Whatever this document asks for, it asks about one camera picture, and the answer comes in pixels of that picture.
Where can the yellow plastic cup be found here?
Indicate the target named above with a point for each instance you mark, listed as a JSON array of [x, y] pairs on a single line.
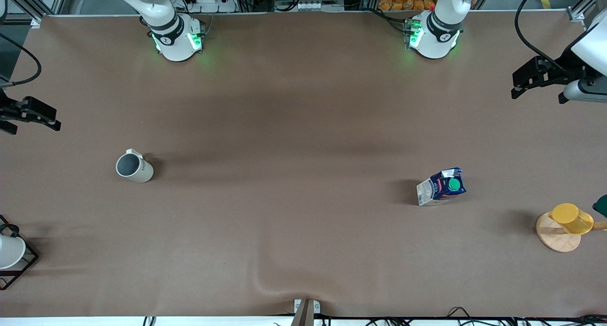
[[571, 218]]

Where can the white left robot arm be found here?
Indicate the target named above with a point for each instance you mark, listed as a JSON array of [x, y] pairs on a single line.
[[438, 29]]

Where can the white mug grey inside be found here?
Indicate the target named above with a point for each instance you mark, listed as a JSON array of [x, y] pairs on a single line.
[[134, 167]]

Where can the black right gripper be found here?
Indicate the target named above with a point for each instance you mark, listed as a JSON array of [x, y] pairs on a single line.
[[5, 111]]

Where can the wooden cup stand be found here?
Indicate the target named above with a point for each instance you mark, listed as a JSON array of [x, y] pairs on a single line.
[[556, 238]]

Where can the aluminium frame profile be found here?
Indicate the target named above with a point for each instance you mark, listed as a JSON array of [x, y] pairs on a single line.
[[584, 8]]

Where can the blue Pascal milk carton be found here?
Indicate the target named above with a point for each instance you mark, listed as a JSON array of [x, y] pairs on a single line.
[[442, 187]]

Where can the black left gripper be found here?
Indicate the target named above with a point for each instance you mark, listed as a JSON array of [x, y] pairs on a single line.
[[565, 68]]

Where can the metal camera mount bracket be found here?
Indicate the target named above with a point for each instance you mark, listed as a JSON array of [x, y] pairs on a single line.
[[306, 311]]

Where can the dark green cup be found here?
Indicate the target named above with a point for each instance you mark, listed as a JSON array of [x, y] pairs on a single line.
[[601, 206]]

